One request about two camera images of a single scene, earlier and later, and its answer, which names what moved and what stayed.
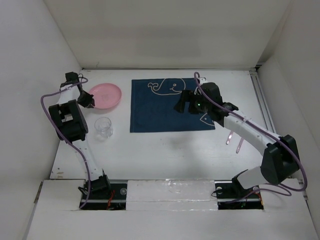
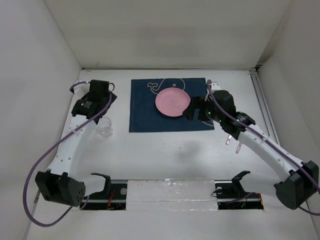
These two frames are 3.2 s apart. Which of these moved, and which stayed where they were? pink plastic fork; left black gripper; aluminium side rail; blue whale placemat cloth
Moved: left black gripper
Stayed: aluminium side rail; blue whale placemat cloth; pink plastic fork
